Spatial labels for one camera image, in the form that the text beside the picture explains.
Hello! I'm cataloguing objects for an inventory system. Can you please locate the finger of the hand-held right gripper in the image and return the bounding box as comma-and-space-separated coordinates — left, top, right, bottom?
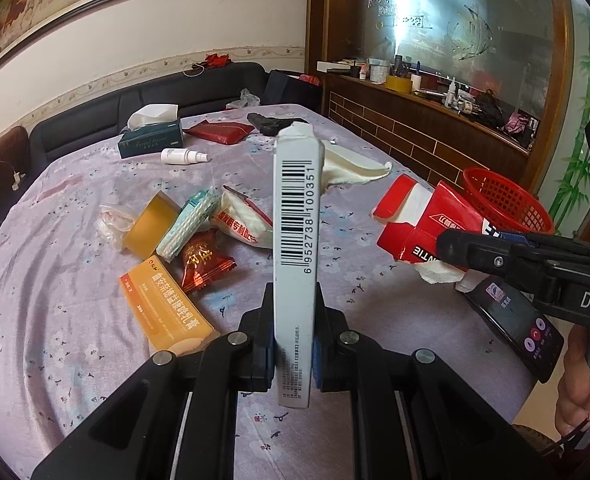
495, 230, 590, 263
435, 229, 576, 291

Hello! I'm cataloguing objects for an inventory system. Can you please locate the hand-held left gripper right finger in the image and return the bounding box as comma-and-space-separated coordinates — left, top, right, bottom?
311, 282, 530, 480

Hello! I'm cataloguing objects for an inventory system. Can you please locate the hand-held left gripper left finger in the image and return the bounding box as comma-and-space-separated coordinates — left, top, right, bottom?
30, 282, 278, 480

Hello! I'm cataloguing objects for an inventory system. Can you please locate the red plastic basket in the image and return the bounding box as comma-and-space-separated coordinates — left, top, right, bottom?
462, 166, 556, 236

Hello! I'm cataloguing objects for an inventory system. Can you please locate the red white carton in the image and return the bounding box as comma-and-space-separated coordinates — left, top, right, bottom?
370, 174, 500, 266

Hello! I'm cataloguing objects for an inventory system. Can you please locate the white barcode medicine box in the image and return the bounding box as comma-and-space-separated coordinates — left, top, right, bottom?
272, 120, 324, 410

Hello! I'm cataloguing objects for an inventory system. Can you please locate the teal cartoon packet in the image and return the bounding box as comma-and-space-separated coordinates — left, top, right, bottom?
156, 187, 220, 262

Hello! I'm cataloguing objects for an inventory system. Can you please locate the clear plastic bag red print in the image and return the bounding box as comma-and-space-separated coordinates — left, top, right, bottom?
99, 203, 138, 242

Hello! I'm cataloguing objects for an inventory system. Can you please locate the person's right hand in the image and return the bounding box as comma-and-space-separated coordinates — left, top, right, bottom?
555, 332, 590, 438

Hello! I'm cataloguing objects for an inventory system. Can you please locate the white crumpled tissue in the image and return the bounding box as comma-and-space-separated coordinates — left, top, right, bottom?
415, 260, 476, 293

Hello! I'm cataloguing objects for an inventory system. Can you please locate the black smartphone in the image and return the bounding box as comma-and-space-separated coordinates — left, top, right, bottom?
462, 275, 566, 383

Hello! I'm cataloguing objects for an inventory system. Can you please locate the red candy wrapper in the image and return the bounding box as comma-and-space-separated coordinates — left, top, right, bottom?
177, 229, 237, 293

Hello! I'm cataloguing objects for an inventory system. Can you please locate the orange medicine box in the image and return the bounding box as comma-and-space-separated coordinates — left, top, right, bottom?
120, 255, 220, 356

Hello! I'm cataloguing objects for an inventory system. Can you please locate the pink cloth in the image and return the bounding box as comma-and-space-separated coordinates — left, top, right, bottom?
507, 112, 540, 133

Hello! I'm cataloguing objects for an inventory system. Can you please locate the wooden brick-pattern counter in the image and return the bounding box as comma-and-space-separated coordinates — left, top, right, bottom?
305, 60, 550, 196

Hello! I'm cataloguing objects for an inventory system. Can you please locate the white packet red print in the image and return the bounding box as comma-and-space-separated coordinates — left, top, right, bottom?
210, 185, 276, 250

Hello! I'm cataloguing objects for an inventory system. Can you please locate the black handbag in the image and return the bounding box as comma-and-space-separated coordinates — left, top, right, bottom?
475, 89, 508, 128

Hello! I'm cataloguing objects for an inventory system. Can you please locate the white spray bottle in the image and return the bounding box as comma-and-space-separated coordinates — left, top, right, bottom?
161, 147, 210, 166

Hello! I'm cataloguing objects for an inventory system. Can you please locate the red pouch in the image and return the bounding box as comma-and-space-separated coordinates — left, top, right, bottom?
182, 121, 256, 147

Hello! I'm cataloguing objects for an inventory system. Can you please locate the black remote control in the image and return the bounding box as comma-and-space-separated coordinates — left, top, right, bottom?
247, 112, 296, 137

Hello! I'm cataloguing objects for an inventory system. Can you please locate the etched glass partition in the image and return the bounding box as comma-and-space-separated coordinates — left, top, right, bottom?
355, 0, 560, 126

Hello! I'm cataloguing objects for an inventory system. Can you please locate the green tissue box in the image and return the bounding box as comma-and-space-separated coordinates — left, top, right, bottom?
117, 104, 183, 160

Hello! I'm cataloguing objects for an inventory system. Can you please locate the thin plastic bag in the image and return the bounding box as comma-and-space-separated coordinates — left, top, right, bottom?
225, 88, 262, 110

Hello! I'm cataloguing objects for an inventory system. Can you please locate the black leather sofa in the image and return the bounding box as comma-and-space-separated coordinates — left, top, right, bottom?
27, 62, 270, 181

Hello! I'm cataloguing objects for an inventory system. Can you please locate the brown armchair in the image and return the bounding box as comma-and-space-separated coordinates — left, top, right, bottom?
0, 125, 30, 211

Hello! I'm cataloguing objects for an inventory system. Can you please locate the framed horse painting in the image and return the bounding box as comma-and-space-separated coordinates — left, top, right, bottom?
0, 0, 150, 86

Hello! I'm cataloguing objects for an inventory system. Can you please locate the bamboo wall decal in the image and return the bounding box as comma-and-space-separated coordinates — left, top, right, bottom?
550, 5, 590, 221

